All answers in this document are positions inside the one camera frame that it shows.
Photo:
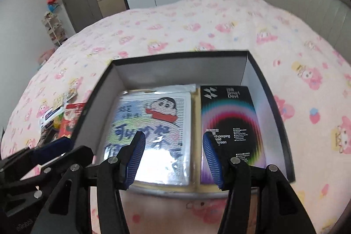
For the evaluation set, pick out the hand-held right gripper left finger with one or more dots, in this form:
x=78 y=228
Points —
x=135 y=161

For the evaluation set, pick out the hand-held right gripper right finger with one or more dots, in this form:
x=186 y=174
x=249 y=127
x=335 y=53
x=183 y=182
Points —
x=213 y=161

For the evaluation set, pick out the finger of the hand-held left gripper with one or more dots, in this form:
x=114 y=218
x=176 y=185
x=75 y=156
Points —
x=82 y=154
x=53 y=145

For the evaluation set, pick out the red snack packet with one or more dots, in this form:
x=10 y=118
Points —
x=71 y=120

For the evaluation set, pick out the black cardboard box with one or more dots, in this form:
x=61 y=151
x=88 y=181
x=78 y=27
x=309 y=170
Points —
x=263 y=102

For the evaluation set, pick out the white and blue card packet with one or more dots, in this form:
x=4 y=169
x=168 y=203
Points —
x=50 y=114

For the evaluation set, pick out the flat brown cardboard box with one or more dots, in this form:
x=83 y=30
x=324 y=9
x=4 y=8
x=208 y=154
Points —
x=195 y=124

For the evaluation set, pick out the cartoon printed plastic packet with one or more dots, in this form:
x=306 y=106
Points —
x=161 y=124

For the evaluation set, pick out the black rainbow screen protector box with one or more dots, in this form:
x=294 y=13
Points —
x=233 y=113

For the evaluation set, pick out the colourful cartoon card packet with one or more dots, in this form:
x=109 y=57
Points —
x=67 y=94

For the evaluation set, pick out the white paper packet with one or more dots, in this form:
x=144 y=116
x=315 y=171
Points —
x=178 y=88

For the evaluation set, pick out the white toy shelf rack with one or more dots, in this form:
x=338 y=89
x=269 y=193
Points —
x=53 y=28

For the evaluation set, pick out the pink printed blanket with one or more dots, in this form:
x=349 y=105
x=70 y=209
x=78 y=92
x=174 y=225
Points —
x=192 y=25

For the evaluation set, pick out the red and blue wall toy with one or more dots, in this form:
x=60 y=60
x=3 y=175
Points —
x=52 y=3

